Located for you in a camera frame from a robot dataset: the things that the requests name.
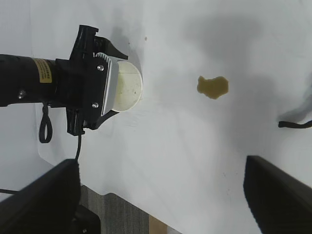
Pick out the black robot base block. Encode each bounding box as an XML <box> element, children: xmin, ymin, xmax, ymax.
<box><xmin>75</xmin><ymin>204</ymin><xmax>102</xmax><ymax>234</ymax></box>

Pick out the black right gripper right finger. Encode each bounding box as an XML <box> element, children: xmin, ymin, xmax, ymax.
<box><xmin>243</xmin><ymin>155</ymin><xmax>312</xmax><ymax>234</ymax></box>

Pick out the brown coffee spill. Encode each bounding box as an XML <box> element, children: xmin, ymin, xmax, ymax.
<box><xmin>196</xmin><ymin>75</ymin><xmax>230</xmax><ymax>100</ymax></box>

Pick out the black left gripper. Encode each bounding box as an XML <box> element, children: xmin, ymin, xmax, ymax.
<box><xmin>50</xmin><ymin>24</ymin><xmax>129</xmax><ymax>136</ymax></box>

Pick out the black and purple cloth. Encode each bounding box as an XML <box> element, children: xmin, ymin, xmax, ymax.
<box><xmin>278</xmin><ymin>120</ymin><xmax>312</xmax><ymax>129</ymax></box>

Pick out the white paper coffee cup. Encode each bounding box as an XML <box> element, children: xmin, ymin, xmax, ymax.
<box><xmin>113</xmin><ymin>60</ymin><xmax>145</xmax><ymax>113</ymax></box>

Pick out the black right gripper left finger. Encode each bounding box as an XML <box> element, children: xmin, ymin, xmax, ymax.
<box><xmin>0</xmin><ymin>158</ymin><xmax>81</xmax><ymax>234</ymax></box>

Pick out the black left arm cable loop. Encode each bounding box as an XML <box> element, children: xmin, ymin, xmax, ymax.
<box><xmin>39</xmin><ymin>101</ymin><xmax>54</xmax><ymax>144</ymax></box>

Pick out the black left camera cable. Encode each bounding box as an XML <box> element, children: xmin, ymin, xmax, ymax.
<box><xmin>74</xmin><ymin>133</ymin><xmax>83</xmax><ymax>164</ymax></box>

